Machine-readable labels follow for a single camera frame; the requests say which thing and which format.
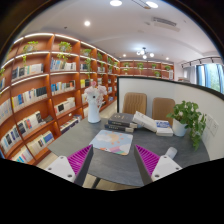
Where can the white blue book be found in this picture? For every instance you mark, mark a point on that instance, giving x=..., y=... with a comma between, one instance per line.
x=163, y=128

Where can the white computer mouse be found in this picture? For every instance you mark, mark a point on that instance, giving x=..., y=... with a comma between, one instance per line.
x=171, y=152

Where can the tan chair right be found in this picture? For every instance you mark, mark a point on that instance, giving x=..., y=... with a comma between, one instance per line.
x=161, y=107

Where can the dark hardcover book bottom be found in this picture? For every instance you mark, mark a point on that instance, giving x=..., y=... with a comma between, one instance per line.
x=119, y=128

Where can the open white book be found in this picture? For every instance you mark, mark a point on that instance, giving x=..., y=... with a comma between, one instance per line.
x=145, y=121

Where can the white vase with flowers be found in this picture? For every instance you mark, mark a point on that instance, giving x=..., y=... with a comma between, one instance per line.
x=94, y=95

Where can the white partition wall panel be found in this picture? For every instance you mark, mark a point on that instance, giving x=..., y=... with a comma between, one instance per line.
x=210, y=102

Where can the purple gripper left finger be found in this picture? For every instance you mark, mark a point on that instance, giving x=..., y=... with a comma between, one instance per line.
x=74, y=167

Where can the tan chair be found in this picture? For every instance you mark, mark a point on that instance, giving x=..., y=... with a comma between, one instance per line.
x=161, y=107
x=134, y=102

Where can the pastel patterned mouse pad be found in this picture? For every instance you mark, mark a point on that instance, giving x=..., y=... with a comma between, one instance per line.
x=113, y=142

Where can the dark hardcover book top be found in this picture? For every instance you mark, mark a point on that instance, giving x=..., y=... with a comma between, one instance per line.
x=122, y=119

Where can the green potted plant white pot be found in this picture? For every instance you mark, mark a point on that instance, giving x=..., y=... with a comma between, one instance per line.
x=188, y=114

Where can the globe chandelier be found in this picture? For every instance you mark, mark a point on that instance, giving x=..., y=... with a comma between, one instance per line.
x=144, y=54

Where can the orange wooden bookshelf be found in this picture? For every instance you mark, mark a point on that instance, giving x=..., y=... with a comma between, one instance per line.
x=42, y=83

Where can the tan chair left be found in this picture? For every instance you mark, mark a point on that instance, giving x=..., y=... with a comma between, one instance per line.
x=134, y=102

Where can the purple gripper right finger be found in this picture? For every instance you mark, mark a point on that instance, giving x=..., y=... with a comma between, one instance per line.
x=153, y=167

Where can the dark hardcover book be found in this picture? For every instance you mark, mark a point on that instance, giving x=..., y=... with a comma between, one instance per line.
x=119, y=128
x=122, y=119

